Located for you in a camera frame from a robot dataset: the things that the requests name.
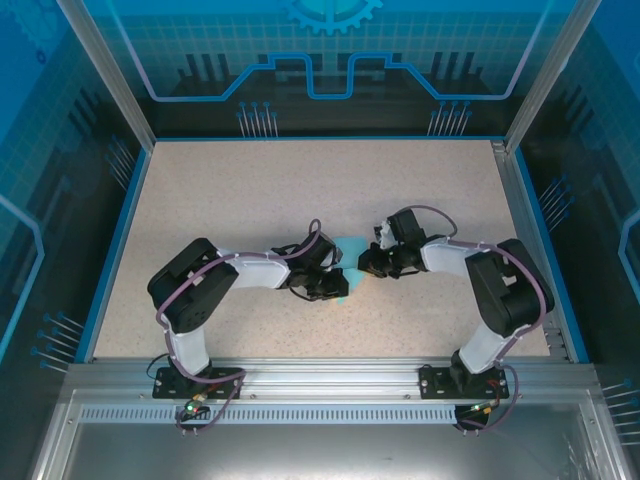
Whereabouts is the light blue cloth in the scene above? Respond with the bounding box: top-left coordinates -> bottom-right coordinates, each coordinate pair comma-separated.
329,235 -> 369,308

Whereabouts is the brushed metal front panel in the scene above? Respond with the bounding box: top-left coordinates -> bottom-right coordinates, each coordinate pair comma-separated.
29,389 -> 631,480

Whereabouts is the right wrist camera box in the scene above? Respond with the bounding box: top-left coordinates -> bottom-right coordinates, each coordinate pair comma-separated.
372,219 -> 397,250

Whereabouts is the aluminium mounting rail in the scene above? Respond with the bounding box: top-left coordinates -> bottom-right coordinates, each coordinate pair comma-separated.
64,357 -> 599,401

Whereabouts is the slotted grey cable duct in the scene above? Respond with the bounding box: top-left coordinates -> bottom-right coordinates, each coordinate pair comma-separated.
78,405 -> 459,426

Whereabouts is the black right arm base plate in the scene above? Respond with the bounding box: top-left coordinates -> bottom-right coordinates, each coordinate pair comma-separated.
418,364 -> 510,400

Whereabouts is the aluminium side rail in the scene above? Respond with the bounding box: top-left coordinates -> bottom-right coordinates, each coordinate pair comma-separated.
492,139 -> 571,364

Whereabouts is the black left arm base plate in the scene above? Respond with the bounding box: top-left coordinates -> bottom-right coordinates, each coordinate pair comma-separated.
153,366 -> 242,400

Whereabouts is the aluminium frame post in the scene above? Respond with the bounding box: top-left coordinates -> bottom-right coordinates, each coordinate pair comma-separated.
504,0 -> 604,154
55,0 -> 156,151

